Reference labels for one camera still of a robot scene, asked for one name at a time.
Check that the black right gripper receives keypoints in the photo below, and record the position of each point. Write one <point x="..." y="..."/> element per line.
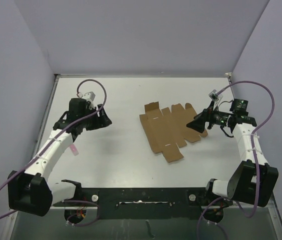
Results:
<point x="198" y="122"/>

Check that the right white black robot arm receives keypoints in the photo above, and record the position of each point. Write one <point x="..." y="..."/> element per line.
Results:
<point x="254" y="179"/>

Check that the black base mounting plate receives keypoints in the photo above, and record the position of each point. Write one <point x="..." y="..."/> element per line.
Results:
<point x="157" y="203"/>

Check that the brown cardboard box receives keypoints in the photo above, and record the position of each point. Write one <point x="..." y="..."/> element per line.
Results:
<point x="166" y="129"/>

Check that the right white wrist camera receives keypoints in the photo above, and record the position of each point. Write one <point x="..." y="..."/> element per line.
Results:
<point x="214" y="95"/>

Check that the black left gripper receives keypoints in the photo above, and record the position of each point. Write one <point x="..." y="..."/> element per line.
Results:
<point x="104" y="121"/>

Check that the pink highlighter pen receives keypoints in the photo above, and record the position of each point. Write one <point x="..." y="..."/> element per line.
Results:
<point x="74" y="150"/>

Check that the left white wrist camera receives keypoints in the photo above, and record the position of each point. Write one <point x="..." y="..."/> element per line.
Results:
<point x="88" y="96"/>

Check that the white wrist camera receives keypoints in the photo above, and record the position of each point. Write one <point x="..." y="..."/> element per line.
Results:
<point x="214" y="95"/>
<point x="88" y="96"/>

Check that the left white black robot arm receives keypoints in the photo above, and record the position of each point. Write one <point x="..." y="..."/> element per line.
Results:
<point x="29" y="191"/>

